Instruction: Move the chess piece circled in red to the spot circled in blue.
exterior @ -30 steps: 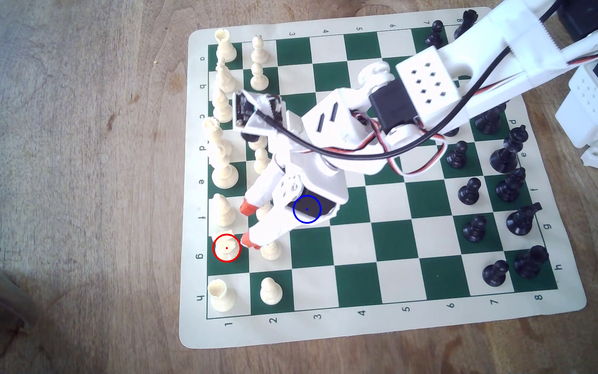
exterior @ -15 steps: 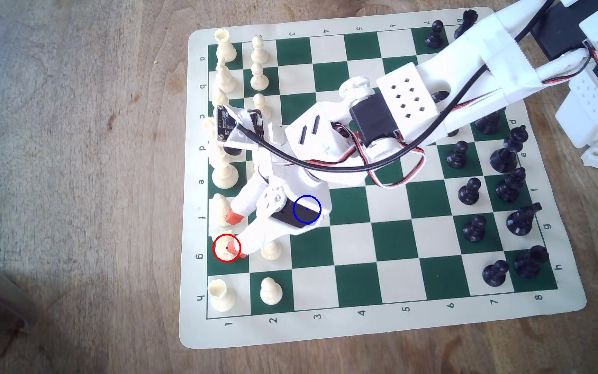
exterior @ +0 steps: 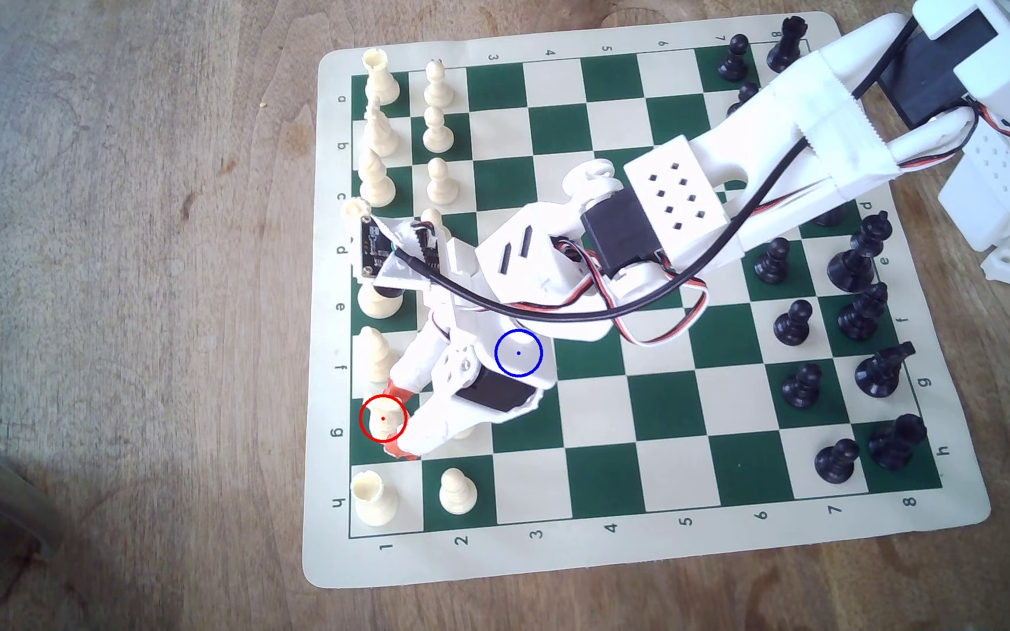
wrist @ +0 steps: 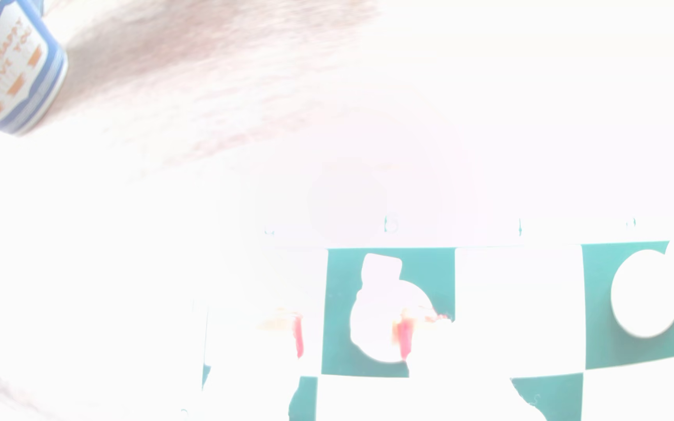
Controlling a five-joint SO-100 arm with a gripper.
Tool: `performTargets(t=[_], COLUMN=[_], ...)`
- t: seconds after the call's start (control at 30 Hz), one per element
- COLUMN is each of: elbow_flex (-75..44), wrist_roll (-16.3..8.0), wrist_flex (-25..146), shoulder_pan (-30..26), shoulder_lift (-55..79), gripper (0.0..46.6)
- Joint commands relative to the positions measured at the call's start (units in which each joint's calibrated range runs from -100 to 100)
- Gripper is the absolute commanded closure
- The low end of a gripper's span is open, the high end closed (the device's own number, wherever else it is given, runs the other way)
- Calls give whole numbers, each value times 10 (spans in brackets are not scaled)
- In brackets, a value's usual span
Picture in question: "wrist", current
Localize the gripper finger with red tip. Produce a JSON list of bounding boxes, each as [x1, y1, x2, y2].
[[261, 313, 305, 359], [392, 313, 452, 360]]

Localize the white knight chess piece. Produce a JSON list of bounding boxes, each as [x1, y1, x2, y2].
[[349, 253, 437, 364]]

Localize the green white chess mat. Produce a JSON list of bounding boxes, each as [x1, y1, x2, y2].
[[197, 216, 674, 421]]

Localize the white king chess piece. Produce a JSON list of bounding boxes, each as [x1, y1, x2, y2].
[[610, 248, 674, 339]]

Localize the blue white paper cup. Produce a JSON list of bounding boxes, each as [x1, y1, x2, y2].
[[0, 0, 70, 136]]

